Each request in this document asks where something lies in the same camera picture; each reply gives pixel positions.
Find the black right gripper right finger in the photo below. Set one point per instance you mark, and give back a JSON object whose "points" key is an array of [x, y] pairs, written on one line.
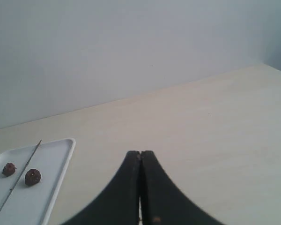
{"points": [[162, 202]]}

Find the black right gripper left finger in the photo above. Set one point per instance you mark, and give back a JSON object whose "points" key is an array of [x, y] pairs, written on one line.
{"points": [[118, 203]]}

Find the thin metal skewer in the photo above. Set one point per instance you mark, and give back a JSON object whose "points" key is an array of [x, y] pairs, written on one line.
{"points": [[7, 184]]}

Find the dark red round fruit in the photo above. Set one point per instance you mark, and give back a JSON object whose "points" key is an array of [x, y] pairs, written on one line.
{"points": [[32, 177]]}

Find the white rectangular plastic tray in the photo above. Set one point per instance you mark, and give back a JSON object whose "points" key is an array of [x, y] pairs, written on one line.
{"points": [[33, 205]]}

